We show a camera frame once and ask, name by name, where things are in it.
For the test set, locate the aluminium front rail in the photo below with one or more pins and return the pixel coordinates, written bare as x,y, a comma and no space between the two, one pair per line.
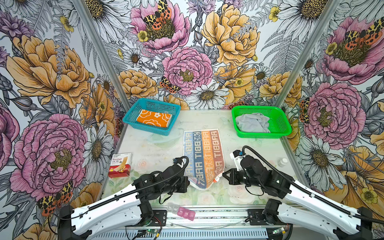
212,224

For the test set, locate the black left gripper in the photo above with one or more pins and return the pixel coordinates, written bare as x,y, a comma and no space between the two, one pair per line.
183,183

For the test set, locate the green plastic basket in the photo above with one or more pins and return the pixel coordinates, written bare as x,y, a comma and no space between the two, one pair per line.
279,123

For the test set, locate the aluminium frame post left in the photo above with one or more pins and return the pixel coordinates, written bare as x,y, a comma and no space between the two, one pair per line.
94,35

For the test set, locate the teal plastic basket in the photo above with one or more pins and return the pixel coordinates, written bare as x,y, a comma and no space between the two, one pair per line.
154,106

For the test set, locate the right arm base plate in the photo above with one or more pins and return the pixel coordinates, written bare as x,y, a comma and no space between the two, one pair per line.
256,217

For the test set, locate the pink clear pill organizer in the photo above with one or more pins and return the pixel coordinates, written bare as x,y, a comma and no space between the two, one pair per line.
181,211

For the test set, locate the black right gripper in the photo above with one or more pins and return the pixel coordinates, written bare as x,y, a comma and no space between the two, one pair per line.
234,173

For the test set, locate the grey towel in basket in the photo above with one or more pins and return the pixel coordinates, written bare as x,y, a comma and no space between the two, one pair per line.
253,123

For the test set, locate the aluminium frame post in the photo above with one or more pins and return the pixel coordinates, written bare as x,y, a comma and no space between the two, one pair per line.
94,35
322,23

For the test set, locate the small white bottle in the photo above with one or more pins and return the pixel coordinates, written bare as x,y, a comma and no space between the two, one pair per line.
283,162

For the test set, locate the aluminium frame post right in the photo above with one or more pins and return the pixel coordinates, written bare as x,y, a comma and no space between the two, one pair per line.
322,23

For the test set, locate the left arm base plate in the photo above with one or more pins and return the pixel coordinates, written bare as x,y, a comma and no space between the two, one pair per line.
155,218

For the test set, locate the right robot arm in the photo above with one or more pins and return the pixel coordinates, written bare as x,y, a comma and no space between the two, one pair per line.
292,203

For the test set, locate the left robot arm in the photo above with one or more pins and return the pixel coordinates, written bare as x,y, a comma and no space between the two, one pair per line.
129,207

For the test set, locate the orange white lion towel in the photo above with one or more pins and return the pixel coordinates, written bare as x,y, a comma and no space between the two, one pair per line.
161,120

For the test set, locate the red bandage box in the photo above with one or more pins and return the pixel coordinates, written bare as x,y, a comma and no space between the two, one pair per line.
120,166

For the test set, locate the blue beige patterned towel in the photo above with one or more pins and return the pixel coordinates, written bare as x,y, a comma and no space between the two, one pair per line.
206,157

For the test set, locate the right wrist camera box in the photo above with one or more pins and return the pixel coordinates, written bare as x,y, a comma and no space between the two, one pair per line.
237,157

